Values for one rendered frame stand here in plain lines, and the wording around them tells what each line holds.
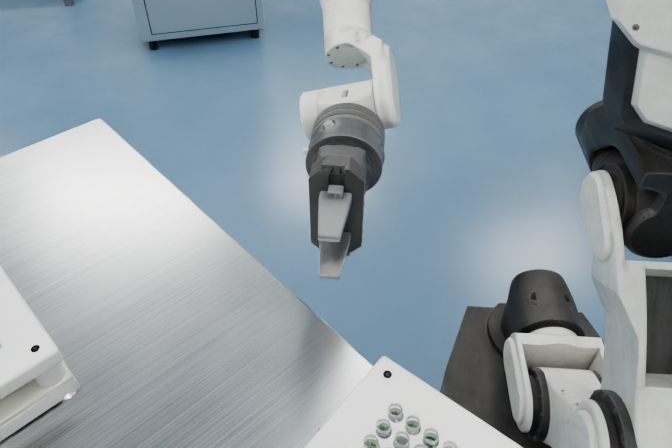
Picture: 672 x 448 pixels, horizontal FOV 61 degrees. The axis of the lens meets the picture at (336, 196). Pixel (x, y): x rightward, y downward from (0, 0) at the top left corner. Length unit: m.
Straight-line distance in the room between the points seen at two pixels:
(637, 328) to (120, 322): 0.65
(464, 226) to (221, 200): 0.86
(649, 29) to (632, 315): 0.37
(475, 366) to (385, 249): 0.59
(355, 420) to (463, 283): 1.33
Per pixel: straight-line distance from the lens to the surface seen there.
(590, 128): 1.02
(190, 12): 3.02
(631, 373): 0.90
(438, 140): 2.37
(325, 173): 0.55
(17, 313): 0.66
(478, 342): 1.49
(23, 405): 0.65
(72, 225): 0.84
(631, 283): 0.87
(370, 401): 0.53
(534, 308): 1.35
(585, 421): 0.93
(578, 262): 1.99
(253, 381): 0.63
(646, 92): 0.78
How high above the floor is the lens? 1.36
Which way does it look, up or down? 41 degrees down
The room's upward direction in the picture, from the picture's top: straight up
